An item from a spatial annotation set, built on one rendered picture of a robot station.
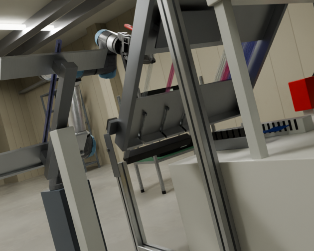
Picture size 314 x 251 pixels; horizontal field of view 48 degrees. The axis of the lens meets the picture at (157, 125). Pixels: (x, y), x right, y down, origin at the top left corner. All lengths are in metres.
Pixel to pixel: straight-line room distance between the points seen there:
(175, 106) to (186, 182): 0.45
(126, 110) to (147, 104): 0.11
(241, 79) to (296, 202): 0.30
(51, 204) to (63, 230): 0.14
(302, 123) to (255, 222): 0.36
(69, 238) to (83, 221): 0.64
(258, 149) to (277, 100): 4.62
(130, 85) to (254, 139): 0.52
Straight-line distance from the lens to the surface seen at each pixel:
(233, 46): 0.85
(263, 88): 5.52
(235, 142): 1.09
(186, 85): 0.90
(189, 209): 1.10
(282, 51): 5.39
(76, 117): 1.83
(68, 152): 1.15
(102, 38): 1.46
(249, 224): 0.94
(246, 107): 0.85
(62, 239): 1.86
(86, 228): 1.18
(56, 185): 1.80
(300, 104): 1.95
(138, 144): 1.38
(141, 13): 1.10
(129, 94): 1.21
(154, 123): 1.42
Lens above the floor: 0.78
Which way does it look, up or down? 1 degrees down
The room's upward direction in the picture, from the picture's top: 14 degrees counter-clockwise
